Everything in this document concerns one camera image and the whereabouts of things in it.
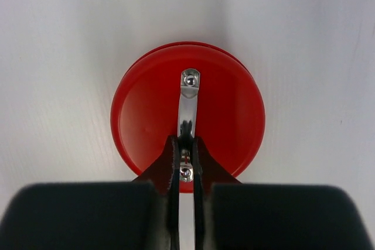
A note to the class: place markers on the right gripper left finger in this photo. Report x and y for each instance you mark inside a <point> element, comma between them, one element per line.
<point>138,214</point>

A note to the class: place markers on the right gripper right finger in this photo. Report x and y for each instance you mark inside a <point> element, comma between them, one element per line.
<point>234,215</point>

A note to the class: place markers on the red round lid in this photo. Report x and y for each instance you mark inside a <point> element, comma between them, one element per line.
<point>230,120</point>

